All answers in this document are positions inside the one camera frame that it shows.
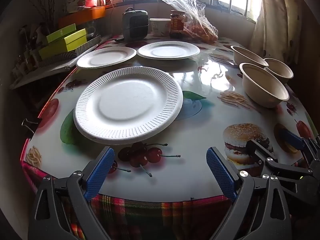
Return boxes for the beige paper bowl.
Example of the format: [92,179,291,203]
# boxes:
[264,58,294,85]
[239,63,290,109]
[230,45,269,68]

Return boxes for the glass jar with red label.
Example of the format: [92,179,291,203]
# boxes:
[170,10,186,40]

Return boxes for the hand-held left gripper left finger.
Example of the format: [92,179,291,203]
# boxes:
[28,146,115,240]

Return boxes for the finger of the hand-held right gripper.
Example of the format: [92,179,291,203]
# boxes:
[279,129,320,165]
[246,139,313,180]

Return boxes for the group of small bottles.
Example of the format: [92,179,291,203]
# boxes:
[15,26,43,70]

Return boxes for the beige patterned curtain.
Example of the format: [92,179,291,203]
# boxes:
[250,0,304,65]

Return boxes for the grey striped tray box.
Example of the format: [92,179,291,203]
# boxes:
[37,35,102,67]

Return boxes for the black binder clip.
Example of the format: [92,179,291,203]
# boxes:
[21,118,42,134]

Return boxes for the bare dry branches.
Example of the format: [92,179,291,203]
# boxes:
[25,0,65,30]

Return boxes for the slim green box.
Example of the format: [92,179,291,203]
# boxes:
[46,23,77,43]

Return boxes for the white paper tub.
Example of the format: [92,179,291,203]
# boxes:
[149,18,172,37]

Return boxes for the large green box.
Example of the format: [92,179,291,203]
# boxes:
[39,28,87,60]

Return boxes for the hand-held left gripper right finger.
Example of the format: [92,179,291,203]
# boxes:
[205,147,292,240]

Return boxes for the white foam plate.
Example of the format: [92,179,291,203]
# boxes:
[137,41,200,60]
[73,67,184,145]
[76,46,137,70]

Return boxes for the clear plastic bag of oranges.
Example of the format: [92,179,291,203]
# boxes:
[160,0,219,43]

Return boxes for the small grey space heater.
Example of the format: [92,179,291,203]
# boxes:
[122,7,150,42]

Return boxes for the orange box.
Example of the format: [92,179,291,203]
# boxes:
[58,6,106,28]

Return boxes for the white side table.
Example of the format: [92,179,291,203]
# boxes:
[10,42,100,90]

